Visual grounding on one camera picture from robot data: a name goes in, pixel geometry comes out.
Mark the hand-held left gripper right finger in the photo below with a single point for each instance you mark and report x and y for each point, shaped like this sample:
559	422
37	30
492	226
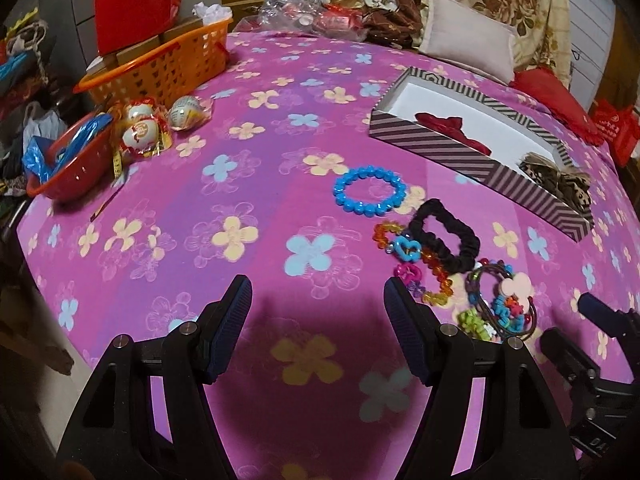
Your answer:
402	320

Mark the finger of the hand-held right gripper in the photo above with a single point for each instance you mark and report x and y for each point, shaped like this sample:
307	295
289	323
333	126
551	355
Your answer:
562	350
595	307

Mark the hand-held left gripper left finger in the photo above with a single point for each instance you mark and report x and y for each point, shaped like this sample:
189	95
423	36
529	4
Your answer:
232	320

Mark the black scrunchie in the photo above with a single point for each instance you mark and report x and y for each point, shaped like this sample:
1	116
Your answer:
467	240

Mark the striped gift box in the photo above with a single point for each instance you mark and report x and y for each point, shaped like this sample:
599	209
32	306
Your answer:
430	152

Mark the leopard print hair bow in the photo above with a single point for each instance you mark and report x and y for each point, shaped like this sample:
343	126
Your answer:
560	182

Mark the pink floral bedsheet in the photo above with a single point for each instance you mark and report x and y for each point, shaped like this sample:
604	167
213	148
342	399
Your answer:
280	160

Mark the red shopping bag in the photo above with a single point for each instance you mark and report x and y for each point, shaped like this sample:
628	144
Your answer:
617	127

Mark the yellow measuring tape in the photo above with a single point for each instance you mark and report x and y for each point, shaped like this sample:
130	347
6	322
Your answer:
118	162

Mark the red bow scrunchie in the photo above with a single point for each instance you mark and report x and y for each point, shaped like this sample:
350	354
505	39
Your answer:
450	127

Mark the foil wrapped egg toy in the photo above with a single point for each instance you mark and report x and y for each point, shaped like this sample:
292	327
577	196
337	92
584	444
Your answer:
142	135
140	110
185	112

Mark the red cushion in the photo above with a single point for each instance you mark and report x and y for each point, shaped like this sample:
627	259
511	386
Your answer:
550	100

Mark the red plastic colander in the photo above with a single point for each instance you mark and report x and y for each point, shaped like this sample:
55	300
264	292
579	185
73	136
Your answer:
75	170

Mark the blue plastic bag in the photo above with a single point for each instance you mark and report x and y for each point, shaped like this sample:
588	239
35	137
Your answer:
42	155

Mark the orange plastic basket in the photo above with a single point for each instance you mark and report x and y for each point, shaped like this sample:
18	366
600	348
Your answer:
165	70

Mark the white plastic bag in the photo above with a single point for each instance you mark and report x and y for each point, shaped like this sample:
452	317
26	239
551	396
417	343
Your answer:
42	125

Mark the brown cardboard box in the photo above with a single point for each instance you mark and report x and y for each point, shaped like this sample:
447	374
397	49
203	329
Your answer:
132	52
185	27

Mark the white pillow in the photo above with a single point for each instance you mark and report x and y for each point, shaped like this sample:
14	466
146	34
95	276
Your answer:
470	40

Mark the red wrapped packages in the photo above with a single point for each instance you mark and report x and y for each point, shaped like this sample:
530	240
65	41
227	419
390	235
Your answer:
340	22

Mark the cream floral quilt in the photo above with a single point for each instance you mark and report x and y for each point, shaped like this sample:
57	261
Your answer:
525	10

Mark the white tissue paper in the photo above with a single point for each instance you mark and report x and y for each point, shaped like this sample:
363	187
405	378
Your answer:
212	12

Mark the clear plastic bag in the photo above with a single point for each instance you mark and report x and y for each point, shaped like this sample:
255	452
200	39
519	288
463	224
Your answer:
285	10

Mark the colourful clutter pile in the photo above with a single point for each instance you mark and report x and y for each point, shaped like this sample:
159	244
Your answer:
22	60

